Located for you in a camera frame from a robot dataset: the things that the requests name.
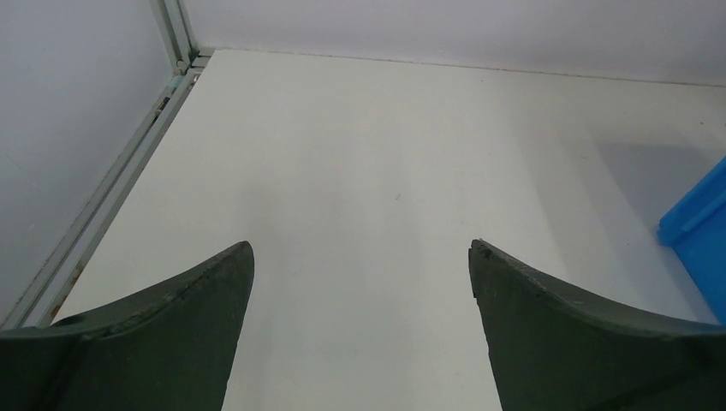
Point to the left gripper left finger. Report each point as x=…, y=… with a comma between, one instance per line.
x=170, y=346

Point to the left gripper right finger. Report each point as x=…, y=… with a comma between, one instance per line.
x=555, y=346

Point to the blue plastic storage bin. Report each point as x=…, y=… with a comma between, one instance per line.
x=695, y=229

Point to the aluminium frame left post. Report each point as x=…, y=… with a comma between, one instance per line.
x=88, y=89

